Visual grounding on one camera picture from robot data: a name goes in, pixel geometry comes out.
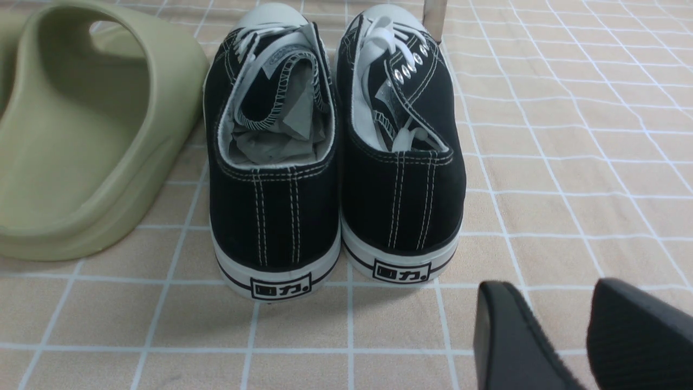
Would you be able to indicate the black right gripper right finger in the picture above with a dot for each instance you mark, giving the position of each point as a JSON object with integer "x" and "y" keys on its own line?
{"x": 636, "y": 341}

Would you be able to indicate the steel shoe rack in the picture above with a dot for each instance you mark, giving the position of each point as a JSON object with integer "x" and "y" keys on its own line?
{"x": 434, "y": 15}

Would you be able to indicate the black canvas sneaker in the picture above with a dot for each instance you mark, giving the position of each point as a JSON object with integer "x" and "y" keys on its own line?
{"x": 272, "y": 138}
{"x": 404, "y": 180}

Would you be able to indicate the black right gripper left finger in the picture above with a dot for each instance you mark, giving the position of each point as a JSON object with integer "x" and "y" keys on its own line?
{"x": 511, "y": 350}

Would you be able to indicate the green foam slipper right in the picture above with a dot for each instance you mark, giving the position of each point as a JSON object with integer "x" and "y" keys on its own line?
{"x": 103, "y": 99}

